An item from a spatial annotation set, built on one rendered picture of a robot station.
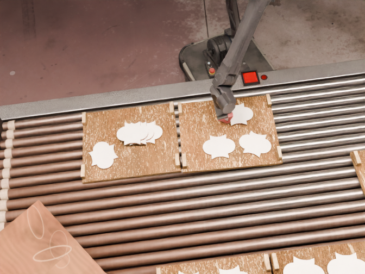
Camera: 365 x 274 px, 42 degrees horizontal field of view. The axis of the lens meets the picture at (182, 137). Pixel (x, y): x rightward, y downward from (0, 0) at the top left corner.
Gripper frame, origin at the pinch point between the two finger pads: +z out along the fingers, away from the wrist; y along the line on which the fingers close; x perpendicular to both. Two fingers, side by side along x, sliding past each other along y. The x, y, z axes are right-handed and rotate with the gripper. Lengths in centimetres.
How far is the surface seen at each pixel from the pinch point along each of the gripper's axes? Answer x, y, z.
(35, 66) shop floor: 136, 136, 67
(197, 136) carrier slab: 13.6, -8.0, -1.5
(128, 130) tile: 41.4, -1.4, -10.2
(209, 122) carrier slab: 7.5, -1.7, -0.2
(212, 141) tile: 7.8, -11.8, -1.1
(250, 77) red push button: -14.4, 20.2, 5.0
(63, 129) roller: 71, 8, -12
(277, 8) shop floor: -51, 158, 107
